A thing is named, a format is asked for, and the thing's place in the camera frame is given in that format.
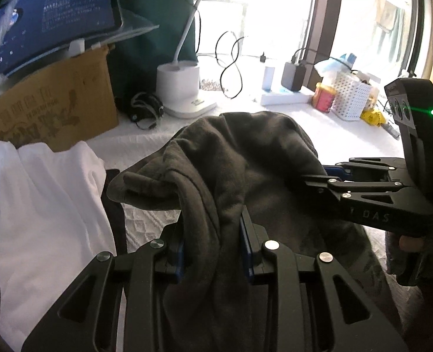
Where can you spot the black earphones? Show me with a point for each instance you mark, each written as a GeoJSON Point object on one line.
{"type": "Point", "coordinates": [147, 108]}

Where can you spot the white charger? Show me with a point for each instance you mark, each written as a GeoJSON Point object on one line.
{"type": "Point", "coordinates": [269, 79]}

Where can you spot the black charger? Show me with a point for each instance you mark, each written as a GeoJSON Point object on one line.
{"type": "Point", "coordinates": [293, 77]}

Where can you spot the white cloth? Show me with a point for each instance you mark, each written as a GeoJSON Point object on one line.
{"type": "Point", "coordinates": [47, 209]}

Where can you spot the yellow packet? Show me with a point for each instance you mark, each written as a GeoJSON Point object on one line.
{"type": "Point", "coordinates": [372, 116]}

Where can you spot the yellow-lid small jar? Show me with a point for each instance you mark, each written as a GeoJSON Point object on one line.
{"type": "Point", "coordinates": [324, 99]}

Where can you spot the grey printed t-shirt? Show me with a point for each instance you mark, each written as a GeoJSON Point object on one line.
{"type": "Point", "coordinates": [260, 161]}

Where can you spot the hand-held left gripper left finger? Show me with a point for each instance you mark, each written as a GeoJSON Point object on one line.
{"type": "Point", "coordinates": [181, 260]}

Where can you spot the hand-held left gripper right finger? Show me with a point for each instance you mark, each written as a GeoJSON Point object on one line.
{"type": "Point", "coordinates": [246, 253]}

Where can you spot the teal and yellow curtain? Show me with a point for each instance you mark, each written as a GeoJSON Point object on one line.
{"type": "Point", "coordinates": [154, 14]}

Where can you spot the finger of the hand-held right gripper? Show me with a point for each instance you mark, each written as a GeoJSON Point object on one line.
{"type": "Point", "coordinates": [323, 183]}
{"type": "Point", "coordinates": [363, 164]}

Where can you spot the white textured table cover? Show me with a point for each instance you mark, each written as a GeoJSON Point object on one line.
{"type": "Point", "coordinates": [147, 143]}

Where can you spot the hanging clothes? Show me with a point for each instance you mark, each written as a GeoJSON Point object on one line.
{"type": "Point", "coordinates": [387, 18]}

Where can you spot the white desk lamp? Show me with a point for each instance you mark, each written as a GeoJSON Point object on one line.
{"type": "Point", "coordinates": [178, 84]}

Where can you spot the person's right hand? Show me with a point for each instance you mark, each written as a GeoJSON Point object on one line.
{"type": "Point", "coordinates": [411, 242]}

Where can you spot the cardboard box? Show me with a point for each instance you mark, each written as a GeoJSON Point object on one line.
{"type": "Point", "coordinates": [55, 102]}

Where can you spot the white plastic basket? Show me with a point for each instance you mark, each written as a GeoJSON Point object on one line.
{"type": "Point", "coordinates": [352, 95]}

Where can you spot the blue face mask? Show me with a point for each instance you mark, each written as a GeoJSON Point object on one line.
{"type": "Point", "coordinates": [330, 66]}

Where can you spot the black window frame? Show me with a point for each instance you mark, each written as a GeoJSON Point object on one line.
{"type": "Point", "coordinates": [323, 14]}

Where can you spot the white power strip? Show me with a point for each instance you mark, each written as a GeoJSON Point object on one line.
{"type": "Point", "coordinates": [286, 98]}

